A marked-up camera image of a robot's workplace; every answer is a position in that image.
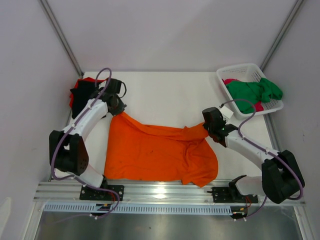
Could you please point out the white slotted cable duct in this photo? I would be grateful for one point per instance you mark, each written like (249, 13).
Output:
(133, 208)

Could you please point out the black folded t shirt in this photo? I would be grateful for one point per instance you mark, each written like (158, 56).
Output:
(81, 96)

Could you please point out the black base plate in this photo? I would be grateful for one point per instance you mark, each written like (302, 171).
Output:
(231, 195)
(106, 192)

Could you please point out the orange t shirt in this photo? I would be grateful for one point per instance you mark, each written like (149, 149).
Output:
(142, 152)

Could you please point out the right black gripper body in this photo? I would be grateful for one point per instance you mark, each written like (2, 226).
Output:
(210, 127)

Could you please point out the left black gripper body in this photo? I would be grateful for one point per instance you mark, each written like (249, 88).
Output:
(119, 108)

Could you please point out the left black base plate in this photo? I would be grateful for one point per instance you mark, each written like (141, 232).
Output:
(106, 192)

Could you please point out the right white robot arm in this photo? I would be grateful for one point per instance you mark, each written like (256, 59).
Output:
(280, 179)

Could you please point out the green t shirt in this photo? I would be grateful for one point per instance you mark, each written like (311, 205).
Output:
(270, 91)

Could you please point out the red folded t shirt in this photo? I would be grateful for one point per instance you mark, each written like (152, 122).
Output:
(87, 79)

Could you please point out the aluminium mounting rail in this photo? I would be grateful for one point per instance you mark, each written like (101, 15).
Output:
(135, 192)

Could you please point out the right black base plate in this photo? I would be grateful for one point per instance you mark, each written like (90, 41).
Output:
(231, 195)

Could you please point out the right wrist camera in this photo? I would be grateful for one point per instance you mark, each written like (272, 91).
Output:
(226, 112)

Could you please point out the pink t shirt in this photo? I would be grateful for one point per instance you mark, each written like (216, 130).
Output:
(249, 92)

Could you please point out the white plastic basket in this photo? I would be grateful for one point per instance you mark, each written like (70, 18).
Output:
(247, 72)

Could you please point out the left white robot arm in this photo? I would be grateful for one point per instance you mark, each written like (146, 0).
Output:
(68, 156)

